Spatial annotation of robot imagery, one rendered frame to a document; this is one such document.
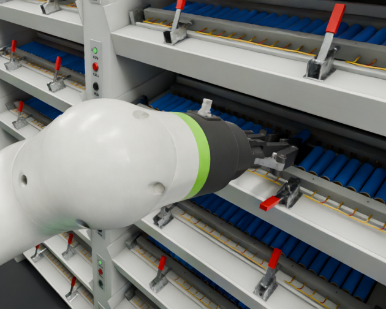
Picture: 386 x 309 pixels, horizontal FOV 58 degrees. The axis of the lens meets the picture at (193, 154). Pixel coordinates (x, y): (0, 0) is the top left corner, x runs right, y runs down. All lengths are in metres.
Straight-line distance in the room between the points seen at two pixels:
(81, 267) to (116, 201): 1.01
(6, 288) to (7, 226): 1.36
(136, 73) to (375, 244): 0.57
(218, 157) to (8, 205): 0.20
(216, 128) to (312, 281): 0.39
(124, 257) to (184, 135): 0.72
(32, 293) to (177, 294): 0.87
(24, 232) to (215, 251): 0.45
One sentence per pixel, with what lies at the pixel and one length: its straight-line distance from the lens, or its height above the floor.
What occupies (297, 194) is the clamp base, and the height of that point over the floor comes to 0.90.
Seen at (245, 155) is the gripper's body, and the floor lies 1.01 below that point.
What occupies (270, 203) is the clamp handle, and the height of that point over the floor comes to 0.92.
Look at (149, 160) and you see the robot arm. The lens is 0.26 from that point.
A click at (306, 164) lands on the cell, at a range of 0.60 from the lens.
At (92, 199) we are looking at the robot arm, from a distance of 0.26.
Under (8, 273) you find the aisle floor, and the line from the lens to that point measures 1.77.
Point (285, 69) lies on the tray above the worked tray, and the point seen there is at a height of 1.09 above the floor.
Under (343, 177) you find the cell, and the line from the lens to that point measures 0.59.
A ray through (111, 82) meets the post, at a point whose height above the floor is 0.98.
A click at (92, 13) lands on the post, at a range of 0.80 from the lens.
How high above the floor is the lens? 1.18
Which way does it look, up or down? 25 degrees down
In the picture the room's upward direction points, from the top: 6 degrees clockwise
